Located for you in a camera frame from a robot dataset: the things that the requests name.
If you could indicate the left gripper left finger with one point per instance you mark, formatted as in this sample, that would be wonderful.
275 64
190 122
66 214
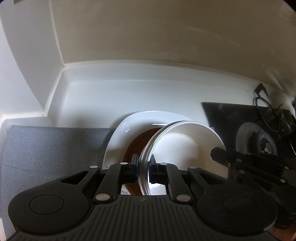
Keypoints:
117 175

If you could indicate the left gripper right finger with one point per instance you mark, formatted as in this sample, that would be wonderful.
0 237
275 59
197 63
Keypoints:
170 176

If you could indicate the brown terracotta plate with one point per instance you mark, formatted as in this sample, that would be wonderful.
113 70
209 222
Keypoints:
136 147

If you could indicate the cream bowls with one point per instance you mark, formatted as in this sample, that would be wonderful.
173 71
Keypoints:
182 143

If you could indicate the far white floral plate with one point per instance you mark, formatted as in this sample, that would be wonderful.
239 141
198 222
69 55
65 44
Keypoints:
134 132

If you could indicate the black gas stove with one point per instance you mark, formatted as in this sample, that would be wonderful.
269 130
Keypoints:
241 129

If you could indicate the black pot support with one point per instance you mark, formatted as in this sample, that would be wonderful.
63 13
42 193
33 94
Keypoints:
276 119

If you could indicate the grey drying mat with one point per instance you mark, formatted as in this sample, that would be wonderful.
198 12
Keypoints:
35 155

